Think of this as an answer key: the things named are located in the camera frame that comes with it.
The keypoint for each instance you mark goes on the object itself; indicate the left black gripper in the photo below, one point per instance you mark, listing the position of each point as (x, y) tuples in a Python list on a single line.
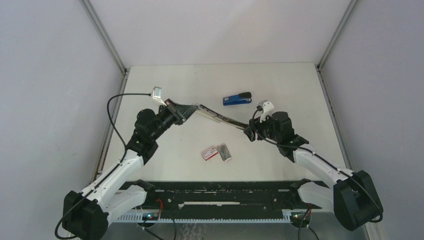
[(180, 113)]

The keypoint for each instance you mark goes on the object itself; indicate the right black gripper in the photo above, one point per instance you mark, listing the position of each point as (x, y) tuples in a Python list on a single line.
[(255, 122)]

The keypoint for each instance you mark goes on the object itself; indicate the silver white stapler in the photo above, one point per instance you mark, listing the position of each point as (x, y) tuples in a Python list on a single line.
[(219, 118)]

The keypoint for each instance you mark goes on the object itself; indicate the staple box tray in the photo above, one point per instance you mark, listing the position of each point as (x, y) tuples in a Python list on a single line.
[(224, 152)]

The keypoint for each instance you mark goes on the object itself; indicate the blue black stapler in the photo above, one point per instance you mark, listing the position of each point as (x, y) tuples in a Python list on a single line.
[(238, 99)]

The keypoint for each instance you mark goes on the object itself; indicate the red white staple box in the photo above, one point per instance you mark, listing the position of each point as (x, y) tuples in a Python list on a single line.
[(209, 153)]

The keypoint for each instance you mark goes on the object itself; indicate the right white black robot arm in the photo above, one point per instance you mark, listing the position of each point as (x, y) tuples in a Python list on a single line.
[(350, 195)]

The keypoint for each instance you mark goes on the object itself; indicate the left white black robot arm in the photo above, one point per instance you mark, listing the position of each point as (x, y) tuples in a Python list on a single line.
[(87, 214)]

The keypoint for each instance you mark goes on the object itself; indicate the right green circuit board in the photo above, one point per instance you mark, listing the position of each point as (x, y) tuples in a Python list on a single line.
[(297, 218)]

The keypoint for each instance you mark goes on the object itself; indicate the green circuit board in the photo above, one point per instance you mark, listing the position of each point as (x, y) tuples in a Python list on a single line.
[(297, 218), (150, 216)]

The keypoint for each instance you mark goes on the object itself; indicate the left green circuit board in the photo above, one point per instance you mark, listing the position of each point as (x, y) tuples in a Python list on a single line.
[(150, 216)]

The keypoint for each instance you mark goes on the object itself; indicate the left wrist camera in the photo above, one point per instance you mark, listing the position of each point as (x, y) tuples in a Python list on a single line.
[(156, 95)]

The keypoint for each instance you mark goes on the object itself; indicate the right aluminium frame post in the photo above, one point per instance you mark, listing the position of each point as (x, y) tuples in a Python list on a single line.
[(320, 70)]

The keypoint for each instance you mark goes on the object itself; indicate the aluminium frame post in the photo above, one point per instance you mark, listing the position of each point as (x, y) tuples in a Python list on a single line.
[(320, 70), (111, 49)]

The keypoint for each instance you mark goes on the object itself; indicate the white slotted cable duct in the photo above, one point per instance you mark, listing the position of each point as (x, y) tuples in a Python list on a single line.
[(136, 217)]

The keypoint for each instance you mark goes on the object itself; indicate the left aluminium frame post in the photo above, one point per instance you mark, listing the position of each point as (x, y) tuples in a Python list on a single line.
[(111, 49)]

